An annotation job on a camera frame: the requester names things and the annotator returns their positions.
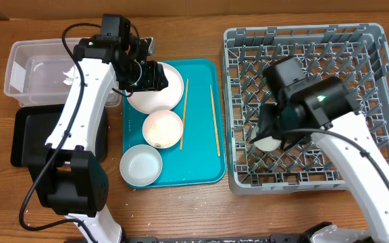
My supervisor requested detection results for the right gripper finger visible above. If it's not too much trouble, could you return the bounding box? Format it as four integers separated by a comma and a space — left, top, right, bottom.
250, 130, 275, 144
280, 138, 304, 151

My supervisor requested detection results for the white paper cup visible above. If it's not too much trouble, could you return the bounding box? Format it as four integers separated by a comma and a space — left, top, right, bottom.
251, 126, 281, 152

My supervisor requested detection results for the pink bowl with rice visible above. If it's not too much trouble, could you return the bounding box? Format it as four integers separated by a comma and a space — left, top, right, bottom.
142, 110, 184, 149

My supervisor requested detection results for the white napkin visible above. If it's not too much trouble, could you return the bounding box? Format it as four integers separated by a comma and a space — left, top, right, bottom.
63, 66, 76, 86

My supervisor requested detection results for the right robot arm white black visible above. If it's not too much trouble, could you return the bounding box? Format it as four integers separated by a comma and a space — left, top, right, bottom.
251, 57, 389, 242

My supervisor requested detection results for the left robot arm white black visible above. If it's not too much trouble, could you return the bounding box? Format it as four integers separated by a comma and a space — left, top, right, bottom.
26, 14, 168, 242

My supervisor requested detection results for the grey dishwasher rack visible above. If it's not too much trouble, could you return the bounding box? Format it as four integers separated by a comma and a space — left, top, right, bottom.
222, 23, 389, 194

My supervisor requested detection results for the clear plastic waste bin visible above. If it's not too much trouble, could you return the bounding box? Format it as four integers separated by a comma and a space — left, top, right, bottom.
3, 36, 123, 107

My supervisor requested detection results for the black waste tray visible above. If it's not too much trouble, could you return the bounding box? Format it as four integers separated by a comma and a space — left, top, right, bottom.
10, 104, 107, 167

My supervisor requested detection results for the large white plate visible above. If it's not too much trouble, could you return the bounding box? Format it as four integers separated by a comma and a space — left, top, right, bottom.
128, 62, 184, 114

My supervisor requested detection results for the left wooden chopstick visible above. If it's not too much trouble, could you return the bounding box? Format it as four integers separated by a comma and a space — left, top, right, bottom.
180, 79, 189, 151

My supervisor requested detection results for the wooden chopstick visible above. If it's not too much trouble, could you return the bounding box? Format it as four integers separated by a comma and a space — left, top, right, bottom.
180, 79, 189, 151
209, 85, 221, 157

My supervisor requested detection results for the teal serving tray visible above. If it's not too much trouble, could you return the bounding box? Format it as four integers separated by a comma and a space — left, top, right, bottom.
122, 59, 226, 188

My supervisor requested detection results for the right wooden chopstick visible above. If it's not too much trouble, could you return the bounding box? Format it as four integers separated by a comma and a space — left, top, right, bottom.
209, 85, 221, 157

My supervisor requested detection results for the grey shallow bowl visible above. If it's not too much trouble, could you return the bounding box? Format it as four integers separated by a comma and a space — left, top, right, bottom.
120, 144, 163, 187

